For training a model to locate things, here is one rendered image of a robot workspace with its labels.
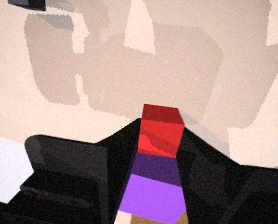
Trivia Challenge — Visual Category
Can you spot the red block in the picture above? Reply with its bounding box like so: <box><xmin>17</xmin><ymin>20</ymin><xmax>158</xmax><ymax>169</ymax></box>
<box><xmin>137</xmin><ymin>104</ymin><xmax>185</xmax><ymax>158</ymax></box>

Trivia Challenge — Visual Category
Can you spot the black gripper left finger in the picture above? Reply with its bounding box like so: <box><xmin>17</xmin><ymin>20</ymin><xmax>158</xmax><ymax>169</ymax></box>
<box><xmin>24</xmin><ymin>118</ymin><xmax>141</xmax><ymax>224</ymax></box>

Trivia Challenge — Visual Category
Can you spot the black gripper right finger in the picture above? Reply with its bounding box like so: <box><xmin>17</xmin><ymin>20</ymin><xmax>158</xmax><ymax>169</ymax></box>
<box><xmin>176</xmin><ymin>127</ymin><xmax>278</xmax><ymax>224</ymax></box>

